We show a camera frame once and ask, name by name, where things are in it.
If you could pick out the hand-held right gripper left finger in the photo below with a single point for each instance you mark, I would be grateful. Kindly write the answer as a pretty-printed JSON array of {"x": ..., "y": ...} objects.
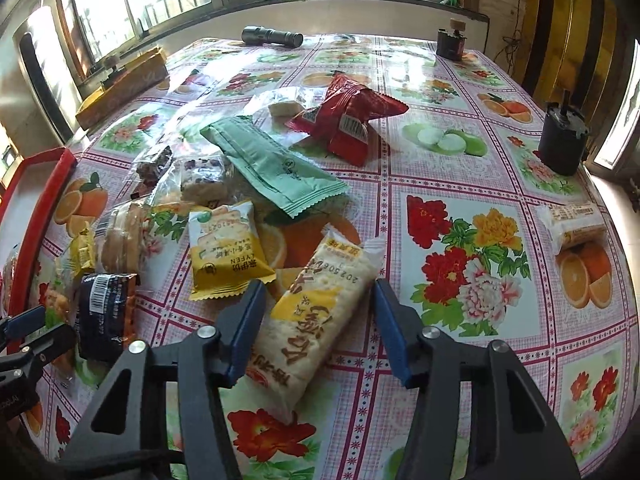
[{"x": 247, "y": 330}]

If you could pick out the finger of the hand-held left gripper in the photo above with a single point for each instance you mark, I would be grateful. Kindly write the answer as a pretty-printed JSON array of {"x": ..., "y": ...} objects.
[
  {"x": 50, "y": 341},
  {"x": 22, "y": 322}
]

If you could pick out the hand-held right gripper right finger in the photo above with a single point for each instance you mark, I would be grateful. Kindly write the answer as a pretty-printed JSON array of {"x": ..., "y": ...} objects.
[{"x": 392, "y": 330}]

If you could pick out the long yellow-white cracker packet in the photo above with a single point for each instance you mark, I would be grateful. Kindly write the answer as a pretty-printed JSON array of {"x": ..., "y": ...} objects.
[{"x": 310, "y": 310}]

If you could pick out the beige-white wafer packet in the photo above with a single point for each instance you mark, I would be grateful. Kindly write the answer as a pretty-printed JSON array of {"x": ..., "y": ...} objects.
[{"x": 575, "y": 225}]

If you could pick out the clear packet with orange puffs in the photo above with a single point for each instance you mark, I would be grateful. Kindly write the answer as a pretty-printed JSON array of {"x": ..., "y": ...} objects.
[{"x": 57, "y": 310}]

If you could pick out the black snack packet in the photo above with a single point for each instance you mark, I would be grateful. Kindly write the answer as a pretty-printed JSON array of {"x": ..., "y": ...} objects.
[{"x": 105, "y": 317}]

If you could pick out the yellow biscuit packet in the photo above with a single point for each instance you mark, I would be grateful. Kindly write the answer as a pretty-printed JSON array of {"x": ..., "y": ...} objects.
[{"x": 227, "y": 255}]

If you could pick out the small yellow snack packet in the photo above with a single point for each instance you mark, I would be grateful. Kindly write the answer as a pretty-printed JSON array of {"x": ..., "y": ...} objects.
[{"x": 82, "y": 255}]

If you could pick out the red tray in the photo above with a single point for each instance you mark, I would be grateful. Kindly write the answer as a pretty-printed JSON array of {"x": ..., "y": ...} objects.
[{"x": 45, "y": 210}]

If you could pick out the clear packet with bread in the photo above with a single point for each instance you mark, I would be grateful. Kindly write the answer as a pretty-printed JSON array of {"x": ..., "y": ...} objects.
[{"x": 125, "y": 240}]

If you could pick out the floral plastic tablecloth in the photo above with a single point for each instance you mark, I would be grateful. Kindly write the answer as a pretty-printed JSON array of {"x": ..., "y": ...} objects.
[{"x": 380, "y": 200}]

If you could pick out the clear packet with nougat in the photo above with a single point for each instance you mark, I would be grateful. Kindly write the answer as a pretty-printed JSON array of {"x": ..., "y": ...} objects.
[{"x": 202, "y": 180}]

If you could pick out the green snack packet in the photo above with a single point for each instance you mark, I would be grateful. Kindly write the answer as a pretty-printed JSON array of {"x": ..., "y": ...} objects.
[{"x": 270, "y": 165}]

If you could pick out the clear packet with dark snack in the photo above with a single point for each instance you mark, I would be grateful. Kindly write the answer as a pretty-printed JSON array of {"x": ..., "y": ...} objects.
[{"x": 152, "y": 170}]

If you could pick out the red snack packet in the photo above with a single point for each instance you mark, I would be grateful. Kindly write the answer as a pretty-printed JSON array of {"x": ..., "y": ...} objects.
[
  {"x": 372, "y": 100},
  {"x": 335, "y": 132}
]

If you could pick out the clear packet with white pastry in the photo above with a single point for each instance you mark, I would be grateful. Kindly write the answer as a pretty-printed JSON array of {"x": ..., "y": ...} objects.
[{"x": 282, "y": 107}]

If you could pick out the black motor with shaft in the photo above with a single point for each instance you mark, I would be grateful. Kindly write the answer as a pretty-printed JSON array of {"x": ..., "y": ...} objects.
[{"x": 562, "y": 140}]

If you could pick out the yellow cardboard box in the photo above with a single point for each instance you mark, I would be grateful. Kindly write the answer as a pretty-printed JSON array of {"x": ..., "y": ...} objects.
[{"x": 125, "y": 85}]

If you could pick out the black motor with cork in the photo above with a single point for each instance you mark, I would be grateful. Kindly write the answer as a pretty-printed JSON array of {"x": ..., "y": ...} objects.
[{"x": 450, "y": 45}]

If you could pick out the black flashlight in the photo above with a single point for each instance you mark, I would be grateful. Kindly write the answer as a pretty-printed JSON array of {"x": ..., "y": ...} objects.
[{"x": 272, "y": 36}]

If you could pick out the glazed wooden door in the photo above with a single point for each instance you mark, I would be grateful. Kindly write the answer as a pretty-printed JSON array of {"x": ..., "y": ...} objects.
[{"x": 622, "y": 125}]

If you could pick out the yellow wooden boards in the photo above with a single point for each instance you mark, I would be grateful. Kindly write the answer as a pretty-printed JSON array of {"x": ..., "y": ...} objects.
[{"x": 565, "y": 25}]

